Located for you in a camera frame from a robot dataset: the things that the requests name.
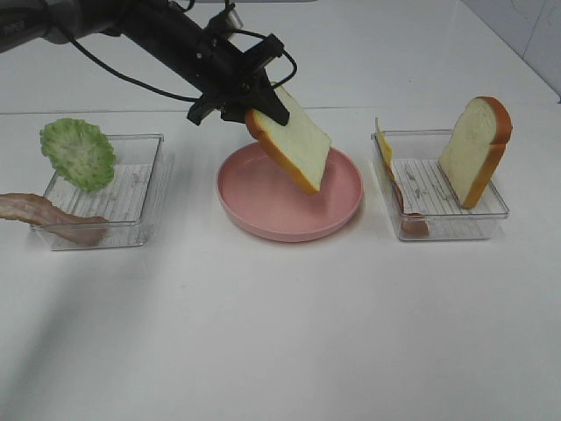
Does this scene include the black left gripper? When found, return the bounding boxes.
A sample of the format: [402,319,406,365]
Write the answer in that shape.
[188,11,290,125]

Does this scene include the yellow cheese slice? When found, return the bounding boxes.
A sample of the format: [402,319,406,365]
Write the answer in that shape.
[374,118,395,182]

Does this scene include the right clear plastic tray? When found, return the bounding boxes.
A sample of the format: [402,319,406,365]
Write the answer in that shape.
[371,129,509,241]

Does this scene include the bread slice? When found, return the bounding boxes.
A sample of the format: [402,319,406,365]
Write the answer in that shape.
[438,96,513,209]
[245,87,331,196]

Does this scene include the pink round plate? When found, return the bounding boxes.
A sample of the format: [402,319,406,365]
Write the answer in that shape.
[217,143,364,243]

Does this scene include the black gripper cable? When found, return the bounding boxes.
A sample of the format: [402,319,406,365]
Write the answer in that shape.
[67,0,299,101]

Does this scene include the left clear plastic tray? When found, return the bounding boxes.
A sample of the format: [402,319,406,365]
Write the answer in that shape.
[30,134,174,251]

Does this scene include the green lettuce leaf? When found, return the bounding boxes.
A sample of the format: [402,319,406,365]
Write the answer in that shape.
[39,118,117,192]

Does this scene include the bacon strip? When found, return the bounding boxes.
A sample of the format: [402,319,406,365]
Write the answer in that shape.
[1,193,108,246]
[385,164,430,239]

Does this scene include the clear plastic tray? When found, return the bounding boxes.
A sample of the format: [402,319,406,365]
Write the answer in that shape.
[30,134,174,251]
[371,129,509,241]

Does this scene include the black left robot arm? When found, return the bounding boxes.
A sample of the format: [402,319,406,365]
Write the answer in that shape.
[1,1,289,125]

